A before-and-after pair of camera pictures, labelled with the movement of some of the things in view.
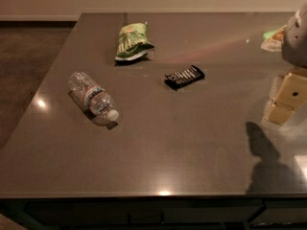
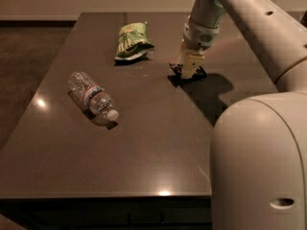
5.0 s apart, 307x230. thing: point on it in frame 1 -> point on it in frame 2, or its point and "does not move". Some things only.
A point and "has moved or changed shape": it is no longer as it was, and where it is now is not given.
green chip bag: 132,41 does not move
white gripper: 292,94 -> 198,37
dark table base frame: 159,213 does not move
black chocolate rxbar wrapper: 183,78 has moved or changed shape
